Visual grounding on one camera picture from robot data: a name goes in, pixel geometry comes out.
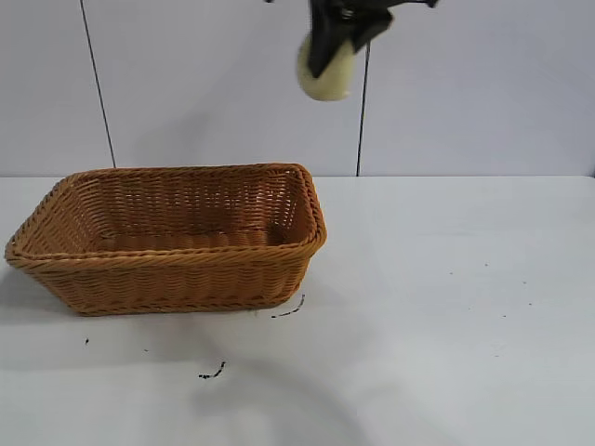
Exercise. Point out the brown woven wicker basket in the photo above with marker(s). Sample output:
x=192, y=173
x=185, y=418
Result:
x=186, y=279

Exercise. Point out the pale yellow egg yolk pastry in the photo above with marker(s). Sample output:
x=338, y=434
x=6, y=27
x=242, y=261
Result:
x=330, y=83

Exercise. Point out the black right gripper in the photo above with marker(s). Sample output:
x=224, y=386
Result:
x=409, y=2

